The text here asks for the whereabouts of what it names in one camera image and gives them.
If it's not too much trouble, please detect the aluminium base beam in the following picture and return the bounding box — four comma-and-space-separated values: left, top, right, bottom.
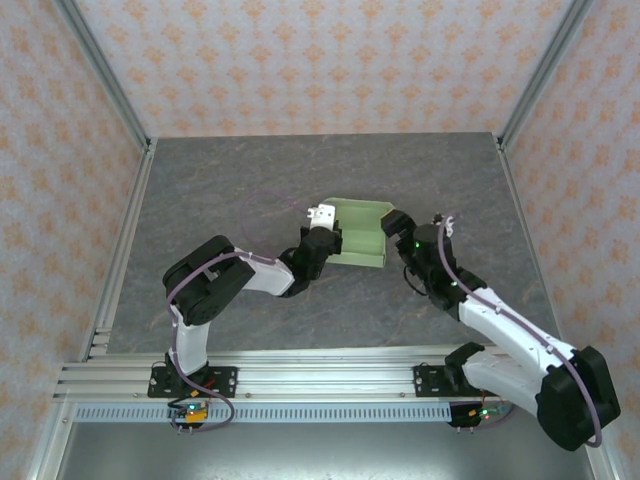
53, 349, 504, 402

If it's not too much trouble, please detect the small controller circuit board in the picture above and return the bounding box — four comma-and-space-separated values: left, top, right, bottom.
167, 398, 211, 430
468, 402, 514, 426

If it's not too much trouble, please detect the grey metal lower shelf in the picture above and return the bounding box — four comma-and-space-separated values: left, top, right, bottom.
47, 421, 601, 480

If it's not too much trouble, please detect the aluminium side rail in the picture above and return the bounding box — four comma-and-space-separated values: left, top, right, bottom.
494, 135, 571, 361
79, 139, 157, 362

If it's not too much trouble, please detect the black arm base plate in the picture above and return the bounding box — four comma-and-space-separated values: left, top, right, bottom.
413, 364, 469, 400
147, 365, 239, 400

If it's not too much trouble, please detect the grey slotted cable tray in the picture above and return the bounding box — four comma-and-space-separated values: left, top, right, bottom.
73, 402, 457, 425

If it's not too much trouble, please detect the aluminium corner post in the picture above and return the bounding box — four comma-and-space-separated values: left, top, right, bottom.
53, 0, 154, 151
497, 0, 596, 151

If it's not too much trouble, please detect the aluminium lower frame strut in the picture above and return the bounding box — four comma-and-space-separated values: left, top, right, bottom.
589, 447, 619, 480
24, 399, 76, 480

